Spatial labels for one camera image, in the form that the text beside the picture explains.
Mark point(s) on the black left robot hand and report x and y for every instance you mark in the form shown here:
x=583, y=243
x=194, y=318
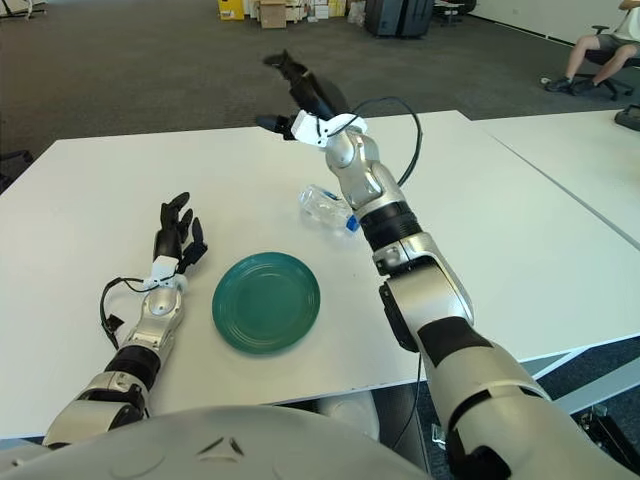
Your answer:
x=170, y=235

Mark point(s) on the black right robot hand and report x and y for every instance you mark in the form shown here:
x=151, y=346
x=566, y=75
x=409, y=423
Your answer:
x=312, y=125

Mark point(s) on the clear plastic water bottle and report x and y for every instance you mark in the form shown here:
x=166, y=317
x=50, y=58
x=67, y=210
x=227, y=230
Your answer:
x=315, y=202

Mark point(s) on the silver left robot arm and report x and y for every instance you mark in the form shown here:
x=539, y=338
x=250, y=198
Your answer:
x=155, y=310

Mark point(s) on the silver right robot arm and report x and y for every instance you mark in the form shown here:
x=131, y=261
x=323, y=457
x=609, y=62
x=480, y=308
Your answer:
x=450, y=300

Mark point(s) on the green round plate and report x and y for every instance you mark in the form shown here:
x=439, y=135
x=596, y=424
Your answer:
x=265, y=305

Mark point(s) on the stack of white boxes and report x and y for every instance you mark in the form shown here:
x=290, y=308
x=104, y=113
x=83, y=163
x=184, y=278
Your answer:
x=325, y=9

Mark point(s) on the brown cardboard box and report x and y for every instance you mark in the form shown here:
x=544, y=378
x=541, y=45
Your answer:
x=272, y=14

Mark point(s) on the white plastic bag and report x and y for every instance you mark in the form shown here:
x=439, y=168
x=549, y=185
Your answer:
x=356, y=14

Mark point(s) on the black equipment case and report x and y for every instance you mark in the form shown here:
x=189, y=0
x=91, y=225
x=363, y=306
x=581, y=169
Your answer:
x=415, y=19
x=382, y=17

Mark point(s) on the yellow cardboard box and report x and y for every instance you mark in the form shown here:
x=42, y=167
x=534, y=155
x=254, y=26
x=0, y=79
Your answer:
x=230, y=9

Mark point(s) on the empty black office chair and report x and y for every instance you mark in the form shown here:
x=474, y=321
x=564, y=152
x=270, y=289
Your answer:
x=15, y=160

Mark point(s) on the distant black office chair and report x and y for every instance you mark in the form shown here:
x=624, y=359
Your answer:
x=452, y=10

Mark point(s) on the grey robot torso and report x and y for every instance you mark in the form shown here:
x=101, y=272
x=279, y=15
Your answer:
x=225, y=450

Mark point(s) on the grey robot thigh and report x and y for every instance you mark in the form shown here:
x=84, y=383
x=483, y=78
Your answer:
x=350, y=412

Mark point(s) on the distant white-legged chair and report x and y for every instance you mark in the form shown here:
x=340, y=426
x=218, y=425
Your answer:
x=25, y=6

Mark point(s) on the seated person in shorts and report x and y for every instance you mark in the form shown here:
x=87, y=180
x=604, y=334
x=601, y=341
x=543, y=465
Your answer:
x=582, y=47

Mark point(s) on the black office chair with person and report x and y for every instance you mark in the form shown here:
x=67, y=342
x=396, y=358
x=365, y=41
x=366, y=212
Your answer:
x=600, y=56

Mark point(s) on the black device on table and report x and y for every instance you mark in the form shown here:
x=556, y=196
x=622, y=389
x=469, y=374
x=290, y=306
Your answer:
x=630, y=117

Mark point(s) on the black stand base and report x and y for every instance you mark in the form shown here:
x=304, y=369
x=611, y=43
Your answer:
x=607, y=435

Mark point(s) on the white table frame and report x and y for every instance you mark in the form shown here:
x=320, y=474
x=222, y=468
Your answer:
x=600, y=385

